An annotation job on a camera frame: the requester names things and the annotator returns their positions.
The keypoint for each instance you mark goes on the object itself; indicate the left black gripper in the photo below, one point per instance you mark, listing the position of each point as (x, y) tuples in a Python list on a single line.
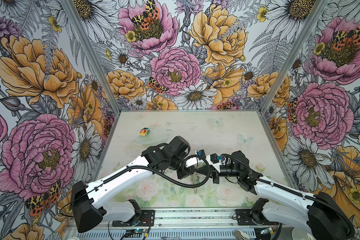
[(183, 170)]

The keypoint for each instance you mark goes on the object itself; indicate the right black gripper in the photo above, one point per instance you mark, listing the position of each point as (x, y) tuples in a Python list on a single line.
[(215, 173)]

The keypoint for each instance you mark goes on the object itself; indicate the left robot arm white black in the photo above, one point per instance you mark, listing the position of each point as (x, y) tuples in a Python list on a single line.
[(90, 202)]

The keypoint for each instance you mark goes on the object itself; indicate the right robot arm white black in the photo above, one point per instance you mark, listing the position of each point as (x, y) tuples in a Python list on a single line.
[(317, 214)]

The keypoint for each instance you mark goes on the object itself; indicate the colourful small toy ball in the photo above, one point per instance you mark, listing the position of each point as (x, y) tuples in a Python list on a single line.
[(145, 132)]

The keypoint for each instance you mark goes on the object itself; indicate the white tape roll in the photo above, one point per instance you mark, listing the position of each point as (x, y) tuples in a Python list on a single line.
[(240, 235)]

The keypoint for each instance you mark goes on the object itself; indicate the white paper cup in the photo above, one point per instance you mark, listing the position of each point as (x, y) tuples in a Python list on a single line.
[(298, 234)]

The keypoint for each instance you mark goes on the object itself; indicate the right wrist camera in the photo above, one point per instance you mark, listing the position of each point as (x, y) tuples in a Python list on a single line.
[(215, 162)]

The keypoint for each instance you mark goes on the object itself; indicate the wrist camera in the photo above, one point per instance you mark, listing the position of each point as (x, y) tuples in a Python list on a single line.
[(194, 160), (215, 162)]

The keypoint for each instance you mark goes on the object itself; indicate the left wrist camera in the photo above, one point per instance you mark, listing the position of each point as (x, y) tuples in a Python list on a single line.
[(194, 160)]

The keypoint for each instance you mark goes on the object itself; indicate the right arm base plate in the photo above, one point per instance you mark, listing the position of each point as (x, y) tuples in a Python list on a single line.
[(247, 217)]

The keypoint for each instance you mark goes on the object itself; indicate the aluminium front rail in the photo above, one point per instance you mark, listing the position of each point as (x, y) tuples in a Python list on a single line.
[(195, 218)]

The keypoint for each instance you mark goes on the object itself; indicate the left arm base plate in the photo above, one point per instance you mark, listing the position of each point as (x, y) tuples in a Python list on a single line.
[(145, 219)]

